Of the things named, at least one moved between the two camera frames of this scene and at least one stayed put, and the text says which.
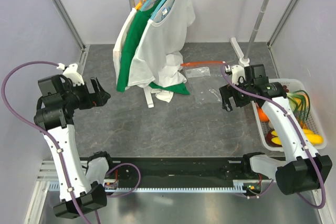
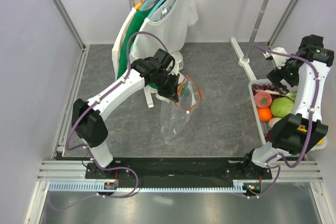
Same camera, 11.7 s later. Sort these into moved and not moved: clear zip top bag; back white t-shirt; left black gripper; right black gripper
Moved: right black gripper; clear zip top bag; left black gripper
Not moved: back white t-shirt
